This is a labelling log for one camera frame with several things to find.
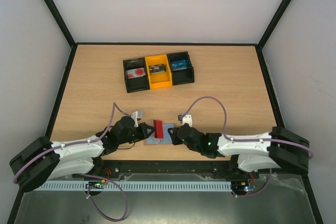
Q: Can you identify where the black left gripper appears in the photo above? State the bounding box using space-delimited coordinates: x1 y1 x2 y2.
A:
118 122 155 145

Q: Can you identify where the white red april card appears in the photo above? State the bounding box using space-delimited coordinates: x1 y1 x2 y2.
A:
153 120 164 140

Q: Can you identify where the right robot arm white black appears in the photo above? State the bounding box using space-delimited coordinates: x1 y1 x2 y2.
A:
167 123 313 178

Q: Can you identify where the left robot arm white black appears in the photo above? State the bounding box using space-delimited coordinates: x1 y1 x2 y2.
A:
9 116 155 193

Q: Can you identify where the white red card in bin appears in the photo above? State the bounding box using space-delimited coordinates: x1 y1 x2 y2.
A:
127 67 146 79

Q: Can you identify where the left black bin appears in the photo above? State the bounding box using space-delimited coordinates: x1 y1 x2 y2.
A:
123 57 150 93

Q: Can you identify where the black bin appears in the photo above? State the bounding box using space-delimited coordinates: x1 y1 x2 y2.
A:
166 51 195 86
123 57 150 93

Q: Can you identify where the yellow middle bin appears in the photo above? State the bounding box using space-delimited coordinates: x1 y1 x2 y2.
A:
145 55 173 89

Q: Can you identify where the right black bin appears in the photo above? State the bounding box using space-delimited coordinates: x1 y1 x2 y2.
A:
166 51 195 86

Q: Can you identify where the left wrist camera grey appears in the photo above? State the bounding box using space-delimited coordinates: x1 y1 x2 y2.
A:
131 110 143 127

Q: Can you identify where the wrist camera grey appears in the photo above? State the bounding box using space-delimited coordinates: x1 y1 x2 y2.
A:
131 110 143 127
178 114 193 127

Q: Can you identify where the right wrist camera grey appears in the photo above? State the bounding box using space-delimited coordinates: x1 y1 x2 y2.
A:
178 114 193 127

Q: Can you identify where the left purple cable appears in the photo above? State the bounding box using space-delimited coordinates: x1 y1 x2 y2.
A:
13 102 132 220

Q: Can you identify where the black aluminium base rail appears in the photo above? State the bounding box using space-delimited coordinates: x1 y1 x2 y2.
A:
70 159 305 182

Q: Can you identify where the light blue slotted cable duct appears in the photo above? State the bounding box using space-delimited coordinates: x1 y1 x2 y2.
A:
36 180 232 192

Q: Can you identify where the black enclosure frame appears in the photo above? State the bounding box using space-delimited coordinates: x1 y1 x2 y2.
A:
6 0 324 224

